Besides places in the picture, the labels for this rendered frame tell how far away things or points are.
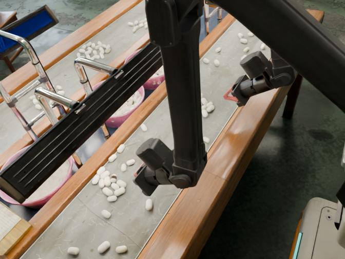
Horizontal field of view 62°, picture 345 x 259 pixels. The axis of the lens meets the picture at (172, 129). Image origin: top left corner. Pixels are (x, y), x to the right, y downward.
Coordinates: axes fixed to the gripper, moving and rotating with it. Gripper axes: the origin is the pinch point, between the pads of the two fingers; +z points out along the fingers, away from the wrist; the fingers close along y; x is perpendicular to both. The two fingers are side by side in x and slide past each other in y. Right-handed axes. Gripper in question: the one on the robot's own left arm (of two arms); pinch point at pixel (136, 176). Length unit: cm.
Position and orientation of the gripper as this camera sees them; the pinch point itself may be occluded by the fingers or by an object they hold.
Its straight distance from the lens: 87.9
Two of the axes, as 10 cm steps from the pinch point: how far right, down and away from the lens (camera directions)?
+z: -5.8, 1.7, 8.0
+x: 6.1, 7.4, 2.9
